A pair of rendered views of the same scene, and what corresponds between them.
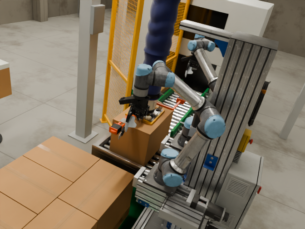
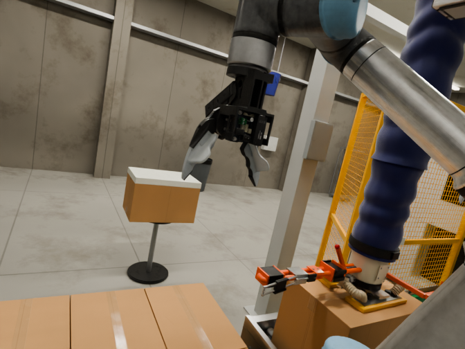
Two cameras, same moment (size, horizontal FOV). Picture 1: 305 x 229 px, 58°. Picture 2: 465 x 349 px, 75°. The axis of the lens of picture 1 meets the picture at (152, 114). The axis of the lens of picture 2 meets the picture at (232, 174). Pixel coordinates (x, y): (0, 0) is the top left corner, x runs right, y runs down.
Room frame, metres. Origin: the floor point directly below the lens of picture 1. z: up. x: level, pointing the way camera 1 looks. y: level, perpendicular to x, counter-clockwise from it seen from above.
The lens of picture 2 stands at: (0.85, -0.26, 1.63)
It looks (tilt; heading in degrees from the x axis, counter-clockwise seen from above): 10 degrees down; 40
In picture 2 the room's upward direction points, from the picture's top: 12 degrees clockwise
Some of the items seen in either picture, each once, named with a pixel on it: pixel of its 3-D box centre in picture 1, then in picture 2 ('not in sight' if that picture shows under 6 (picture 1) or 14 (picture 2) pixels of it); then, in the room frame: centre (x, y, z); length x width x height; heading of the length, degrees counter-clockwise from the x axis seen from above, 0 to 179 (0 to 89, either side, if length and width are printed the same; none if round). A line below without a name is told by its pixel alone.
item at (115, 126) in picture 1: (115, 128); (270, 275); (1.84, 0.27, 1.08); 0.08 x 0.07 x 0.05; 161
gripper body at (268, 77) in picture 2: (139, 105); (243, 107); (1.24, 0.07, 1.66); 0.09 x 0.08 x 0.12; 71
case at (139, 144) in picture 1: (142, 130); (348, 326); (2.40, 0.07, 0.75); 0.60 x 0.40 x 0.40; 160
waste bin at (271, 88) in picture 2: not in sight; (270, 83); (6.89, 4.16, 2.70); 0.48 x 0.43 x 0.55; 161
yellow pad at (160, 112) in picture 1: (154, 114); (378, 296); (2.38, -0.02, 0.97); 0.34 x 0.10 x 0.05; 161
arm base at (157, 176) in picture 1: (165, 172); not in sight; (1.43, -0.16, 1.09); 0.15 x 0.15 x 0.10
